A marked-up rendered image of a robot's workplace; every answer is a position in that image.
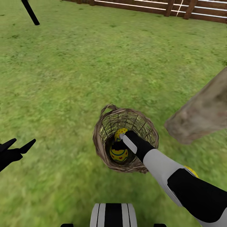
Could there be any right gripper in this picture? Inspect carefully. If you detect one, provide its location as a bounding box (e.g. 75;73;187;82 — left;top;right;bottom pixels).
111;139;130;151

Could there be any robot trunk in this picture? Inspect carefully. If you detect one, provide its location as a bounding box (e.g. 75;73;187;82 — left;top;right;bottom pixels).
90;203;137;227

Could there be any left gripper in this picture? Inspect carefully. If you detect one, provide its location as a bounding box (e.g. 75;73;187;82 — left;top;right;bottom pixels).
0;138;36;171

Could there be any wicker basket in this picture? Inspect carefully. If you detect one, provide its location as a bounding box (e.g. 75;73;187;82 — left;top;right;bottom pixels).
93;103;159;174

